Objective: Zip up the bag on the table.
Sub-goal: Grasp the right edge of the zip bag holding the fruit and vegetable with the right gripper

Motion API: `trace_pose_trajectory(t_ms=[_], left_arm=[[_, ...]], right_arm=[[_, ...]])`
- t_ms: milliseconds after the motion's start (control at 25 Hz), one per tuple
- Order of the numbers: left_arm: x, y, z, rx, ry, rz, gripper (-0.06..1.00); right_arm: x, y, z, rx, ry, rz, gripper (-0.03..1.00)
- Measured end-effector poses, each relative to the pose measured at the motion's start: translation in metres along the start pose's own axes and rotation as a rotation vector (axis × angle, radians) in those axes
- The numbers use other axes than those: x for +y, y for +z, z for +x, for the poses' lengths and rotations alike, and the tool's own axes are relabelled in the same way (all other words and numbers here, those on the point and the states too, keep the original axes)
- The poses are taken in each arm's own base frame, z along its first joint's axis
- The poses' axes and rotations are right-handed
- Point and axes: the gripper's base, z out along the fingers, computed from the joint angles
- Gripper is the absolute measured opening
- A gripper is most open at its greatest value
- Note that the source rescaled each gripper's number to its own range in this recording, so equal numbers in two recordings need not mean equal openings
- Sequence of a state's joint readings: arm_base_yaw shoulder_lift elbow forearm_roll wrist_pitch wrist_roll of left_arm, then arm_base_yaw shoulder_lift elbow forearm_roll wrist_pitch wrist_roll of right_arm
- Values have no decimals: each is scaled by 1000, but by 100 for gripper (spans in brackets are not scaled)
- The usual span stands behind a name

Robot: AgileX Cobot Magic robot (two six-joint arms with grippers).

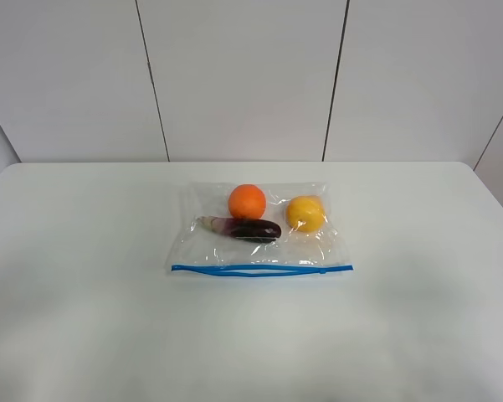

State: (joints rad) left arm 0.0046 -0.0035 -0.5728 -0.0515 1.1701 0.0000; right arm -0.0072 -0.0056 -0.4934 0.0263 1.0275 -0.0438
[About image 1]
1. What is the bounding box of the clear zip bag blue zipper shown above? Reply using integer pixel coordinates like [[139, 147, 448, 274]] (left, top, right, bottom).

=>
[[167, 183, 353, 278]]

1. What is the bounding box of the orange fruit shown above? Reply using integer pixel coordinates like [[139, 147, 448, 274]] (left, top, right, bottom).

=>
[[228, 184, 266, 219]]

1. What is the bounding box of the purple eggplant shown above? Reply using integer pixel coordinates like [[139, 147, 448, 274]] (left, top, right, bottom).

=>
[[197, 216, 282, 244]]

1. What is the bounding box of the yellow lemon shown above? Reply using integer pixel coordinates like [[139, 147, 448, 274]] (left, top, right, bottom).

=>
[[285, 195, 326, 233]]

